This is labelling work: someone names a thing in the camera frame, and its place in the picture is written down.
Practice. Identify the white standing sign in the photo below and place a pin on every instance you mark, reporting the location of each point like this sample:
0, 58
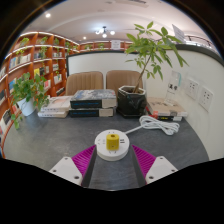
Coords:
179, 33

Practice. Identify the recessed ceiling lights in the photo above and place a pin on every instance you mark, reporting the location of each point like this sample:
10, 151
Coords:
47, 15

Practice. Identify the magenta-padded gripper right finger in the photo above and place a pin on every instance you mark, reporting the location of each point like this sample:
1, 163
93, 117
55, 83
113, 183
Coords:
160, 168

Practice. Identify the tall plant in black pot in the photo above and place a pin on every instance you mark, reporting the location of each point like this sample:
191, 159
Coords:
131, 101

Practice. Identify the small white framed sign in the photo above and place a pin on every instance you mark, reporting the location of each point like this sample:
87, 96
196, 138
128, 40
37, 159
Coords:
115, 44

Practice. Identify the tan-cover book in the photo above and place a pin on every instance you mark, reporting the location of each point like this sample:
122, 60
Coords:
163, 108

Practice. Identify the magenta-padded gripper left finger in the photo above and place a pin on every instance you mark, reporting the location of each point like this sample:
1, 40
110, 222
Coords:
68, 168

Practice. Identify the round white power strip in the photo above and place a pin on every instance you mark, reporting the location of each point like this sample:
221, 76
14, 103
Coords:
101, 152

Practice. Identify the ceiling air vent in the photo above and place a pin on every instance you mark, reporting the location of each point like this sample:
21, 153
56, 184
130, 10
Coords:
130, 2

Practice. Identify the dark book with red spine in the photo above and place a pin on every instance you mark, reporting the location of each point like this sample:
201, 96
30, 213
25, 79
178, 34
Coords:
168, 118

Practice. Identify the white book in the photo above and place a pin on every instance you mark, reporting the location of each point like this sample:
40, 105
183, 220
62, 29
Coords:
58, 102
51, 114

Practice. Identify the black ceiling chandelier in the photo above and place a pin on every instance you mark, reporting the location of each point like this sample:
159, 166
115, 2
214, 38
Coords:
104, 32

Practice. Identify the leafy plant in white pot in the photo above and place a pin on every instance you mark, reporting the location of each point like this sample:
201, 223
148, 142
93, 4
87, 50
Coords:
26, 106

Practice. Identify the black track light rail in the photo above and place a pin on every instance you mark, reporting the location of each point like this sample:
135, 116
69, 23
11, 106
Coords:
200, 37

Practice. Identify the orange wooden shelf unit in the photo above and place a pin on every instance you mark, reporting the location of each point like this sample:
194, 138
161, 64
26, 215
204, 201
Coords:
36, 53

